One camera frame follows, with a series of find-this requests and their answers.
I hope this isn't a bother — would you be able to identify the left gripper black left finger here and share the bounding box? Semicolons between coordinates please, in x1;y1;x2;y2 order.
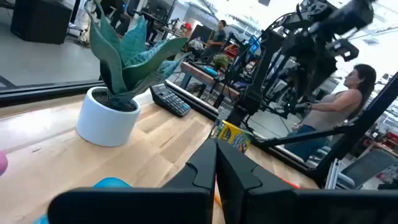
48;138;217;224

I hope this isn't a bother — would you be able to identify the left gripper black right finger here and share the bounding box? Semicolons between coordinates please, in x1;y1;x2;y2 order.
216;139;398;224

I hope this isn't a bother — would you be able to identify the yellow crayon box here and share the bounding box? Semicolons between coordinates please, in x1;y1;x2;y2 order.
210;119;254;154

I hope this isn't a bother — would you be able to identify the blue plastic bin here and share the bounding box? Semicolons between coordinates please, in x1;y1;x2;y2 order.
32;177;133;224

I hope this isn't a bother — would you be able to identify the yellow pencil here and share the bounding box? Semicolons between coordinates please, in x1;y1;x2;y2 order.
213;182;223;208

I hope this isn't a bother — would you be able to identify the white round plant pot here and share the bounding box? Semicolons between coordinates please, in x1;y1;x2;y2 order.
75;86;141;147

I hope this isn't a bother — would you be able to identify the person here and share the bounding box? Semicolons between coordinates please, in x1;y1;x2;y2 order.
201;19;228;63
188;35;206;58
284;63;377;162
95;0;131;37

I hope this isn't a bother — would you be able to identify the blue monitor screen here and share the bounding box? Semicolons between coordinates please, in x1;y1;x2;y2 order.
248;35;262;55

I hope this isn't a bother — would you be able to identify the background black robot rig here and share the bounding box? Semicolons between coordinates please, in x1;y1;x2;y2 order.
261;62;312;121

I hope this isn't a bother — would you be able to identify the black desk calculator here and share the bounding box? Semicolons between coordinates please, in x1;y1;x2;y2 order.
149;82;192;118

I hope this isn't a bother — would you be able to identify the small background potted plant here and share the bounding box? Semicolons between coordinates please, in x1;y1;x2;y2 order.
213;54;230;71

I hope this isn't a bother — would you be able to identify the wooden background table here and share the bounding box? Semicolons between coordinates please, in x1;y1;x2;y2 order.
180;61;241;100

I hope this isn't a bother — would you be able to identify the pink stapler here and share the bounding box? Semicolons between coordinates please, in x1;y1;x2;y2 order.
0;151;9;177

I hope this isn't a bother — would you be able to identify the green snake plant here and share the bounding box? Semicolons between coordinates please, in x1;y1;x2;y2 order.
84;0;190;111

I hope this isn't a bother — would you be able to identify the black speaker cabinet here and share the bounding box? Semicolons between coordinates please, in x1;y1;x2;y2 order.
11;0;73;45

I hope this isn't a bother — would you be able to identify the black frame post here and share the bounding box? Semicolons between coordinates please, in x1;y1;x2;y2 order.
253;71;398;189

